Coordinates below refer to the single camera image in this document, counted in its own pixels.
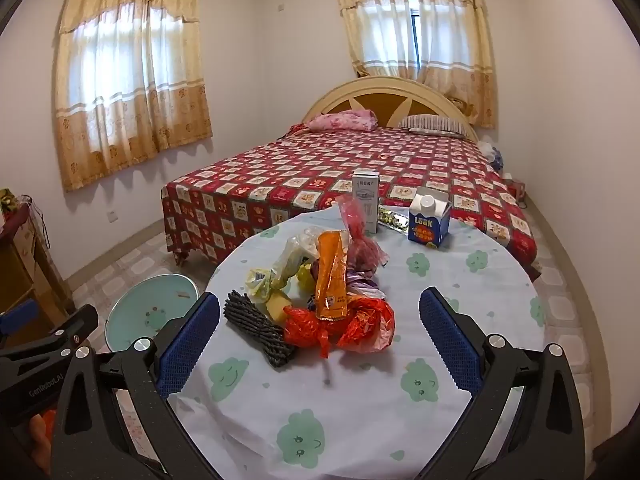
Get person's left hand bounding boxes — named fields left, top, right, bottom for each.
left=26, top=416, right=53, bottom=461

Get white carton box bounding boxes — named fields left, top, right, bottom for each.
left=351, top=170, right=379, bottom=235

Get white tablecloth green clouds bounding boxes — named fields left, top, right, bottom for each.
left=167, top=205, right=548, bottom=480

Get brown wooden cabinet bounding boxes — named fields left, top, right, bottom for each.
left=0, top=205, right=76, bottom=348

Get whitish clear plastic bag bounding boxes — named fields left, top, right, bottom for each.
left=275, top=227, right=321, bottom=281

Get yellow wedge toy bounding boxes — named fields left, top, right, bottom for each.
left=263, top=292, right=296, bottom=322

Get red foam net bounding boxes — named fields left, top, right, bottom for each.
left=336, top=195, right=389, bottom=277

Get cream wooden headboard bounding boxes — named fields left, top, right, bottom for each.
left=302, top=76, right=480, bottom=141

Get red plastic bag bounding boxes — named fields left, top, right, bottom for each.
left=284, top=306, right=346, bottom=359

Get white yellow plastic bag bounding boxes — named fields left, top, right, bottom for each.
left=245, top=267, right=286, bottom=305

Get purple wrapper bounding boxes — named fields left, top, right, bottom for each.
left=345, top=267, right=383, bottom=301

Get teal enamel basin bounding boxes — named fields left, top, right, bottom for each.
left=104, top=274, right=201, bottom=356

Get striped pillow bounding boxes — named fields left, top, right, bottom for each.
left=397, top=114, right=471, bottom=138

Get bed with red checkered cover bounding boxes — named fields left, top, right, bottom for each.
left=161, top=125, right=538, bottom=267

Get orange snack packet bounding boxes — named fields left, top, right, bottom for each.
left=314, top=230, right=351, bottom=321

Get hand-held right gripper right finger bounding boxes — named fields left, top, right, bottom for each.
left=419, top=286, right=586, bottom=480

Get black foam net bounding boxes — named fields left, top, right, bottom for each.
left=222, top=290, right=298, bottom=371

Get blue milk carton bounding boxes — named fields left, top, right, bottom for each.
left=408, top=186, right=453, bottom=250

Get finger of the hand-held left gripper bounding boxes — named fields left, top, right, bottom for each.
left=0, top=304, right=99, bottom=362
left=0, top=299, right=38, bottom=333

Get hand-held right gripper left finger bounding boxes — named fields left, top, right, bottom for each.
left=50, top=291, right=251, bottom=480

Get window frame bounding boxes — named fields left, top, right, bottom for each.
left=406, top=0, right=422, bottom=68

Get green foil wrapper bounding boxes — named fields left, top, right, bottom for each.
left=377, top=206, right=412, bottom=235

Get pink floral pillow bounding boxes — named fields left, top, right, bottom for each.
left=291, top=109, right=378, bottom=133

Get beige curtain by headboard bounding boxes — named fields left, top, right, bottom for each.
left=334, top=0, right=498, bottom=130

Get wide beige patterned curtain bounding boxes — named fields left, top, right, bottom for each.
left=52, top=0, right=213, bottom=192

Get blue white bag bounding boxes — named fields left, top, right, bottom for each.
left=480, top=141, right=505, bottom=173

